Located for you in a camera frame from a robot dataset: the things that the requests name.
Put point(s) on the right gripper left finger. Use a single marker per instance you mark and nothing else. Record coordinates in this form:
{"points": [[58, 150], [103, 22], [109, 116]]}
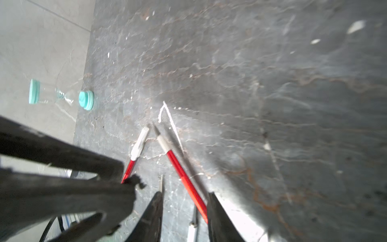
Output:
{"points": [[149, 227]]}

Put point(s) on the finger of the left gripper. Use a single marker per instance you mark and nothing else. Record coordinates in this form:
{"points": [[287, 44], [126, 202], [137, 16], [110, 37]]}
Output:
{"points": [[29, 199]]}

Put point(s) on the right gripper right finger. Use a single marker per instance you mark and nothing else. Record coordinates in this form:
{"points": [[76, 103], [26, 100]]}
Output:
{"points": [[220, 227]]}

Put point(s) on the blue carving knife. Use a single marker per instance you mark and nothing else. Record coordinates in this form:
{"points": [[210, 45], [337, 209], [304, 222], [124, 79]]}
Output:
{"points": [[161, 185]]}

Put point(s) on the teal hourglass timer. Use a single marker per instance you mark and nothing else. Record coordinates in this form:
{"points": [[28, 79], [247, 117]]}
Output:
{"points": [[43, 93]]}

